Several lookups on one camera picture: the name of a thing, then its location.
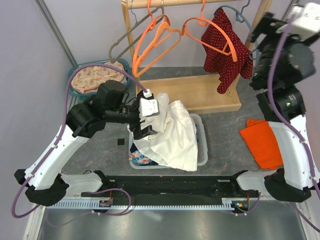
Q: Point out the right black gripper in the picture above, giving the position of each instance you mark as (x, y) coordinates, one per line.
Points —
(267, 26)

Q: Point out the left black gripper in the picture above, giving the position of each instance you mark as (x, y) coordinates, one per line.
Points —
(139, 133)

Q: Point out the grey-blue clothes hanger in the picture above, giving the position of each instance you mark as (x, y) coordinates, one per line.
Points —
(240, 18)

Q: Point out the blue floral garment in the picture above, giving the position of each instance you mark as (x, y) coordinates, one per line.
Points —
(139, 159)

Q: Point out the white garment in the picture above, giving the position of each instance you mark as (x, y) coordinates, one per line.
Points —
(175, 143)

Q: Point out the red dotted garment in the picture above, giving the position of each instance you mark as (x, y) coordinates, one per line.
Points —
(221, 64)

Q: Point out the orange hanger of white garment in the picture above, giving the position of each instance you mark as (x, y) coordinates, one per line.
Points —
(227, 50)

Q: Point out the peach hanger of floral garment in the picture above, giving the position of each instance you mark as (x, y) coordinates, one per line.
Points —
(175, 33)

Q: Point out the beige clothes hanger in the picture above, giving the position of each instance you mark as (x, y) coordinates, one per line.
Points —
(129, 32)

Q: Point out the orange hanger of denim skirt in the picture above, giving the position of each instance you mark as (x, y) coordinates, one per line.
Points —
(163, 32)

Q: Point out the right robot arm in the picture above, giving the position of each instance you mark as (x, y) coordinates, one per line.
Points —
(285, 59)

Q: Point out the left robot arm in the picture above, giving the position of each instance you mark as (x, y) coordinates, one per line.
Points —
(43, 182)

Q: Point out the small black floor marker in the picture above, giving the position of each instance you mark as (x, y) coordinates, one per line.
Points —
(120, 141)

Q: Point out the teal tub with clothes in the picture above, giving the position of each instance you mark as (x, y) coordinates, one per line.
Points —
(86, 82)

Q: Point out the white plastic basket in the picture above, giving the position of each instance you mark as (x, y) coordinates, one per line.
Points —
(202, 156)

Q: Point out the wooden clothes rack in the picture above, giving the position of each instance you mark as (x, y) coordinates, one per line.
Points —
(198, 93)

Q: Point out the orange folded cloth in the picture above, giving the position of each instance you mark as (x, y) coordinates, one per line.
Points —
(262, 144)

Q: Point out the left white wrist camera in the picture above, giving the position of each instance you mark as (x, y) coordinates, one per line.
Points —
(148, 105)

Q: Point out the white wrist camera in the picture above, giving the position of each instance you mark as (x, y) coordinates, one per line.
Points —
(306, 20)
(148, 105)

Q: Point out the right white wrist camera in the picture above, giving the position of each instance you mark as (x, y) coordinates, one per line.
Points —
(306, 20)

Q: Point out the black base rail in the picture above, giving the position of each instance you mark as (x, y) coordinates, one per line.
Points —
(178, 190)

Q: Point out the light blue cable duct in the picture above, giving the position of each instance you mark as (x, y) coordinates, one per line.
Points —
(99, 204)

